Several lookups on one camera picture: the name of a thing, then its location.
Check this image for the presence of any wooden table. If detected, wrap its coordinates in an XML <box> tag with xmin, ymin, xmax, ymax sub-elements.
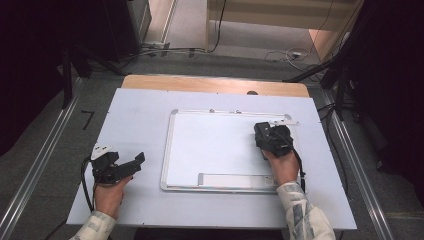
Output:
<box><xmin>121</xmin><ymin>74</ymin><xmax>311</xmax><ymax>99</ymax></box>

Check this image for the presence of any grey floor cable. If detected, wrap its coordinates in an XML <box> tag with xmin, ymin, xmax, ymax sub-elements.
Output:
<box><xmin>123</xmin><ymin>46</ymin><xmax>208</xmax><ymax>62</ymax></box>

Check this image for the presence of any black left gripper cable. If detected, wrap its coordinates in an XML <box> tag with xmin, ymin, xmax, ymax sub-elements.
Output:
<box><xmin>80</xmin><ymin>155</ymin><xmax>97</xmax><ymax>213</ymax></box>

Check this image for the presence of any large white base panel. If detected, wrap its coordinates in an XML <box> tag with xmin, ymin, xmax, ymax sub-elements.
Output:
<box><xmin>66</xmin><ymin>87</ymin><xmax>358</xmax><ymax>231</ymax></box>

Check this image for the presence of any grey power strip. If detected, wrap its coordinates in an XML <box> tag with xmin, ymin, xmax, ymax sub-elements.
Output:
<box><xmin>142</xmin><ymin>40</ymin><xmax>171</xmax><ymax>52</ymax></box>

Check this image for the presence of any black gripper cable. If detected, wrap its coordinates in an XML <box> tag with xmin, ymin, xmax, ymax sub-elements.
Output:
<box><xmin>80</xmin><ymin>155</ymin><xmax>97</xmax><ymax>213</ymax></box>
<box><xmin>271</xmin><ymin>128</ymin><xmax>307</xmax><ymax>193</ymax></box>

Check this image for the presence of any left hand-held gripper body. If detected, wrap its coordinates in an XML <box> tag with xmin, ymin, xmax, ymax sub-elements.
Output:
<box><xmin>90</xmin><ymin>143</ymin><xmax>121</xmax><ymax>185</ymax></box>

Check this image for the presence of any white framed whiteboard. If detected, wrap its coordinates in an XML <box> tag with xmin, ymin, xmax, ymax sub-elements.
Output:
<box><xmin>160</xmin><ymin>108</ymin><xmax>305</xmax><ymax>195</ymax></box>

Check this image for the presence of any black cabinet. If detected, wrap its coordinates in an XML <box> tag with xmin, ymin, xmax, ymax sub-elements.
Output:
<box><xmin>99</xmin><ymin>0</ymin><xmax>153</xmax><ymax>64</ymax></box>

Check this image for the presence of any light wooden furniture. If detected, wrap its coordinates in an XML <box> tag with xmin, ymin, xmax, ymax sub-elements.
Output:
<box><xmin>204</xmin><ymin>0</ymin><xmax>365</xmax><ymax>62</ymax></box>

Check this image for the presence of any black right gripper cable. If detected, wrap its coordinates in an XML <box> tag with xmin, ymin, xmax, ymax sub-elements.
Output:
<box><xmin>271</xmin><ymin>128</ymin><xmax>307</xmax><ymax>193</ymax></box>

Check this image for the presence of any person's left hand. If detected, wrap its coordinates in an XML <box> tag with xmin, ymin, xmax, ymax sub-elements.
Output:
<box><xmin>93</xmin><ymin>175</ymin><xmax>133</xmax><ymax>221</ymax></box>

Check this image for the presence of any person's right hand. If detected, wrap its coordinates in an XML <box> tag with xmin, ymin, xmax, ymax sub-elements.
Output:
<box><xmin>262</xmin><ymin>147</ymin><xmax>300</xmax><ymax>187</ymax></box>

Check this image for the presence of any black hanging cable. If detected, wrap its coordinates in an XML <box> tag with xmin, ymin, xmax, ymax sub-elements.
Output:
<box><xmin>207</xmin><ymin>0</ymin><xmax>228</xmax><ymax>54</ymax></box>

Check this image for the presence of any white floor cable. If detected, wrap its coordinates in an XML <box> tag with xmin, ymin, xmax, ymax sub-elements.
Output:
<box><xmin>264</xmin><ymin>47</ymin><xmax>313</xmax><ymax>63</ymax></box>

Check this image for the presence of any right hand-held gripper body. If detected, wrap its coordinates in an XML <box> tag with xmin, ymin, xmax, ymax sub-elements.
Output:
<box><xmin>265</xmin><ymin>118</ymin><xmax>300</xmax><ymax>158</ymax></box>

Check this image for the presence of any metal floor rail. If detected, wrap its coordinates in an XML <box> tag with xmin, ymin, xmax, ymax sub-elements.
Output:
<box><xmin>320</xmin><ymin>89</ymin><xmax>396</xmax><ymax>240</ymax></box>
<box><xmin>0</xmin><ymin>77</ymin><xmax>84</xmax><ymax>240</ymax></box>

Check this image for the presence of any black metal stand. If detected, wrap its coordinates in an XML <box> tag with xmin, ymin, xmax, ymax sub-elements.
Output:
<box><xmin>60</xmin><ymin>44</ymin><xmax>75</xmax><ymax>110</ymax></box>
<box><xmin>282</xmin><ymin>0</ymin><xmax>371</xmax><ymax>121</ymax></box>

